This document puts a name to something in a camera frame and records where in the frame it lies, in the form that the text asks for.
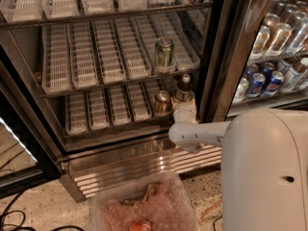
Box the brown bottle with white cap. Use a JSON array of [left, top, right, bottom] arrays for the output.
[[175, 74, 193, 102]]

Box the white can behind door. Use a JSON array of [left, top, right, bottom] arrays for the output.
[[233, 78, 249, 103]]

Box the red cola can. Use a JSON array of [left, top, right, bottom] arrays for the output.
[[130, 221, 152, 231]]

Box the glass fridge door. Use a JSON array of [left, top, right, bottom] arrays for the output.
[[203, 0, 308, 123]]

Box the green can on middle shelf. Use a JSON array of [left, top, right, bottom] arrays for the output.
[[154, 37, 174, 73]]

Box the white shelf tray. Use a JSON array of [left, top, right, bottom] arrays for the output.
[[65, 92, 88, 136], [41, 25, 71, 94], [109, 86, 131, 126], [67, 22, 98, 90], [115, 17, 151, 79], [127, 83, 152, 121], [87, 90, 110, 130], [92, 20, 126, 84]]

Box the stainless steel fridge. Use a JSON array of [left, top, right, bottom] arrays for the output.
[[0, 0, 308, 204]]

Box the white shelf tray leftmost middle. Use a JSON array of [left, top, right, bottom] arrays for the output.
[[41, 25, 71, 94]]

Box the blue pepsi can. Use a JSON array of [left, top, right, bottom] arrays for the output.
[[264, 71, 284, 95], [246, 73, 266, 97], [244, 64, 259, 79]]

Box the black cable left floor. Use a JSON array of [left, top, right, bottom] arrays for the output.
[[0, 190, 85, 231]]

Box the blue pepsi can rear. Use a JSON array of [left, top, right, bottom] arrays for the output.
[[244, 64, 259, 79]]

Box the silver can upper shelf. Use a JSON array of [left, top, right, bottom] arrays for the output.
[[263, 13, 280, 31]]

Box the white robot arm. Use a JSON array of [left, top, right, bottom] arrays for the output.
[[168, 104, 308, 231]]

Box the white shelf tray bottom left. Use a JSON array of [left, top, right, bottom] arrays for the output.
[[65, 92, 88, 136]]

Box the blue pepsi can right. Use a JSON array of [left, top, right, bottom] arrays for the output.
[[264, 71, 284, 95]]

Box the bronze can on bottom shelf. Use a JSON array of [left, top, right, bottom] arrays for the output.
[[154, 90, 171, 116]]

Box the clear plastic bin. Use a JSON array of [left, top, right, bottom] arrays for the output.
[[90, 171, 199, 231]]

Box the blue pepsi can front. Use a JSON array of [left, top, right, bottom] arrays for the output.
[[246, 73, 266, 97]]

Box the orange extension cable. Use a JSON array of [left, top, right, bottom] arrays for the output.
[[197, 198, 223, 226]]

